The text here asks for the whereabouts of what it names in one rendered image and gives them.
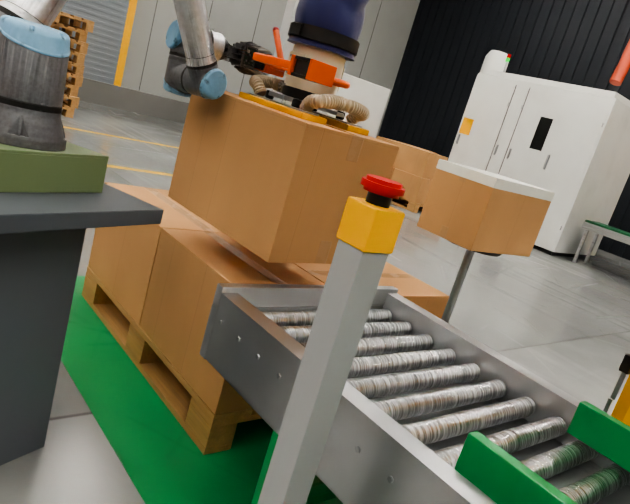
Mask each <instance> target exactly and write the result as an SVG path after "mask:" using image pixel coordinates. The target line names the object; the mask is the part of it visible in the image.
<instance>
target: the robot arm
mask: <svg viewBox="0 0 630 504"><path fill-rule="evenodd" d="M66 1H67V0H4V1H0V143H1V144H5V145H10V146H14V147H20V148H26V149H32V150H40V151H55V152H57V151H65V150H66V138H65V133H64V128H63V124H62V120H61V113H62V105H63V98H64V91H65V84H66V76H67V69H68V62H69V55H70V37H69V36H68V35H67V34H66V33H64V32H62V31H59V30H57V29H54V28H51V27H50V26H51V25H52V23H53V22H54V20H55V19H56V17H57V15H58V14H59V12H60V11H61V9H62V8H63V6H64V5H65V3H66ZM173 3H174V7H175V12H176V16H177V20H175V21H173V22H172V23H171V25H170V26H169V28H168V30H167V34H166V45H167V46H168V48H170V52H169V57H168V62H167V67H166V72H165V77H164V79H163V80H164V83H163V88H164V89H165V90H166V91H168V92H171V93H173V94H176V95H180V96H183V97H190V96H191V95H196V96H199V97H203V98H204V99H212V100H214V99H218V98H219V97H221V96H222V95H223V94H224V92H225V90H226V87H227V78H226V75H225V74H224V72H223V71H222V70H220V69H218V64H217V61H218V60H223V59H225V60H227V57H229V62H231V65H235V66H234V68H236V69H237V70H238V71H239V72H240V73H243V74H247V75H252V76H253V75H266V74H265V73H263V72H260V71H259V70H257V69H254V64H255V60H253V54H254V52H257V53H261V54H265V55H272V53H271V52H270V51H269V50H268V49H266V48H264V47H262V46H259V45H257V44H255V43H253V42H250V41H244V42H241V41H240V43H239V42H236V43H235V44H234V43H233V46H232V45H230V43H228V40H227V39H226V38H224V36H223V35H222V34H221V33H218V32H215V29H212V30H210V27H209V21H208V16H207V11H206V6H205V1H204V0H173ZM266 76H267V75H266Z"/></svg>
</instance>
